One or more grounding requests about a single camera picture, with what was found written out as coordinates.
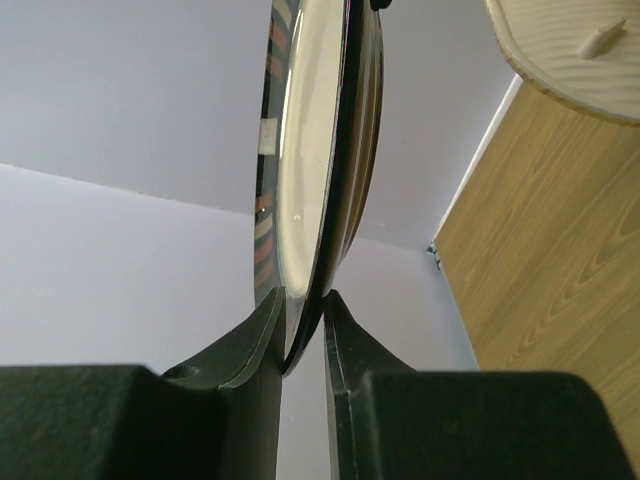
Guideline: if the black rimmed silver plate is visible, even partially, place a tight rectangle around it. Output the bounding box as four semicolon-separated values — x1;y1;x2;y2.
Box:
253;0;386;372

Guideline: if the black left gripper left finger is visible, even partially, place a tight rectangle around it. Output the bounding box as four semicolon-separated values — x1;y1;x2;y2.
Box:
1;288;286;479

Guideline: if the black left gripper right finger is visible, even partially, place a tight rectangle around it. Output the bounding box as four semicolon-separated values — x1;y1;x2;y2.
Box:
324;292;634;479

